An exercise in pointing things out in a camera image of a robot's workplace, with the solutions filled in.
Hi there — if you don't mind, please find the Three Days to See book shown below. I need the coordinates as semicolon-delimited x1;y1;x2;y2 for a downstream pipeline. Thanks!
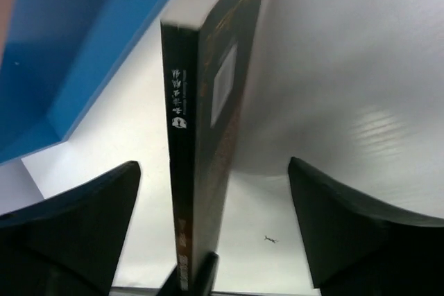
160;0;262;295

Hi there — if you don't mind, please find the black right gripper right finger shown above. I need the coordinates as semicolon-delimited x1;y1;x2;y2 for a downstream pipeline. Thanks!
288;157;443;295

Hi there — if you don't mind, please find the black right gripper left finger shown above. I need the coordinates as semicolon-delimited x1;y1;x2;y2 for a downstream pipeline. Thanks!
1;161;141;295

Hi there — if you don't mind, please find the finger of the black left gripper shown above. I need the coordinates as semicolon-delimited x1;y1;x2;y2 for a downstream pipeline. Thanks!
157;251;220;296

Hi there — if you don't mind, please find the blue and yellow bookshelf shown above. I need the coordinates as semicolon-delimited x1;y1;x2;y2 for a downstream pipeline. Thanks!
1;0;168;163

